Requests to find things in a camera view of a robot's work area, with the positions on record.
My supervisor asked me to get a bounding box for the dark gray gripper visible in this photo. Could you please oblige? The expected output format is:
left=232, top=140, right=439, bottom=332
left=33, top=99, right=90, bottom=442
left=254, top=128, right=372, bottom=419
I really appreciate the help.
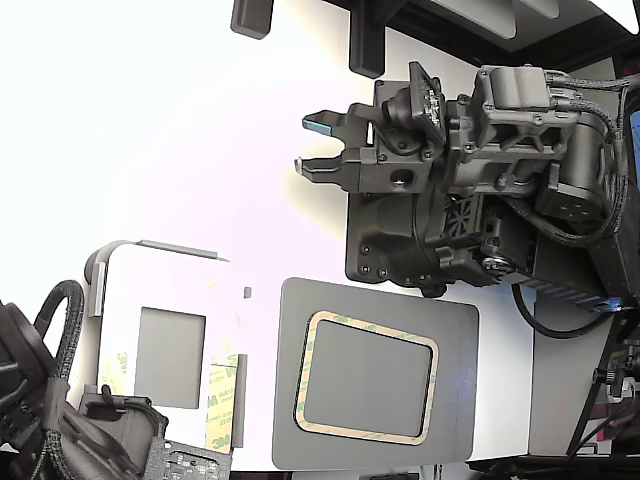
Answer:
left=293, top=64, right=577, bottom=197

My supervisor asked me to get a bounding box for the dark gray six-joint robot arm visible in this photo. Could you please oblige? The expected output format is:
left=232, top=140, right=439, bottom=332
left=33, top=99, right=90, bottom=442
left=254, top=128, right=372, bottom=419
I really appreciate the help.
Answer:
left=343, top=102, right=640, bottom=315

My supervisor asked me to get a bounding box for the gray plate with window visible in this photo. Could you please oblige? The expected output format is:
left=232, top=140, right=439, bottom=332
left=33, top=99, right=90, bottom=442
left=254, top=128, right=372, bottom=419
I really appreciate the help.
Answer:
left=270, top=276, right=482, bottom=472

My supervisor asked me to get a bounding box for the black perforated plate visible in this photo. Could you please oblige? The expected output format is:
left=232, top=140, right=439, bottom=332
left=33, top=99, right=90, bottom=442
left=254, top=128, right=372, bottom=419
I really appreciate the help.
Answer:
left=142, top=437, right=234, bottom=480

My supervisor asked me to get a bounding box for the dark gray motor block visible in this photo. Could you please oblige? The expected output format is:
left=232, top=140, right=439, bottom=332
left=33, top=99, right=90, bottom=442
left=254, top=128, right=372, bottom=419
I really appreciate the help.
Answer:
left=77, top=384, right=169, bottom=476

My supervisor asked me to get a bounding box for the black tripod stand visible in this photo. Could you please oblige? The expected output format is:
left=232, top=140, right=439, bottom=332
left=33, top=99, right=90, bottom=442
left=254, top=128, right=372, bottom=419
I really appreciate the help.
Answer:
left=564, top=314, right=640, bottom=469

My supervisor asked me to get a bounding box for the black round housing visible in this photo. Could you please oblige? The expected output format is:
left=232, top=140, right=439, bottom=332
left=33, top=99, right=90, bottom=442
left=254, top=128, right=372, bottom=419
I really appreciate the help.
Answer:
left=0, top=299, right=59, bottom=451

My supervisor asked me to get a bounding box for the long black bracket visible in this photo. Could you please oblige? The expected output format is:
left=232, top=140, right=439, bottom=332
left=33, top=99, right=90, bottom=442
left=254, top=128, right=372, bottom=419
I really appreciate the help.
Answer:
left=348, top=0, right=387, bottom=80

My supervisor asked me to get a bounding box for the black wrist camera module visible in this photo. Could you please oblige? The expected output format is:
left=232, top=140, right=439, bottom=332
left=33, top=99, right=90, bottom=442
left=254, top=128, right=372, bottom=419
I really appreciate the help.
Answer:
left=381, top=61, right=447, bottom=147

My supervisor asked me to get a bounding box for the short black bracket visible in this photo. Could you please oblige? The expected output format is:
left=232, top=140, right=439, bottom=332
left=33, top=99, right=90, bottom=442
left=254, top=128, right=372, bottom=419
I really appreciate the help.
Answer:
left=229, top=0, right=275, bottom=39

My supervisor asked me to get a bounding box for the black frame rail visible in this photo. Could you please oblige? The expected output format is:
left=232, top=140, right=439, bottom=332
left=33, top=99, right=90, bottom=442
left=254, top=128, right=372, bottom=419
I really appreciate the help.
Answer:
left=324, top=0, right=640, bottom=86

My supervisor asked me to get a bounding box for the thin black cable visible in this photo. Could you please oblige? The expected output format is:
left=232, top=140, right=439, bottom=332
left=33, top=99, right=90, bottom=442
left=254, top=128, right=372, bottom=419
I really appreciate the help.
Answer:
left=510, top=282, right=624, bottom=341

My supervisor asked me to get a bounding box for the black braided cable loop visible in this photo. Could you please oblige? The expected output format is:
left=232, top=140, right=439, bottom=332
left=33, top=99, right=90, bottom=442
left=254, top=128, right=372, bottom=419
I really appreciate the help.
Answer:
left=32, top=279, right=86, bottom=480

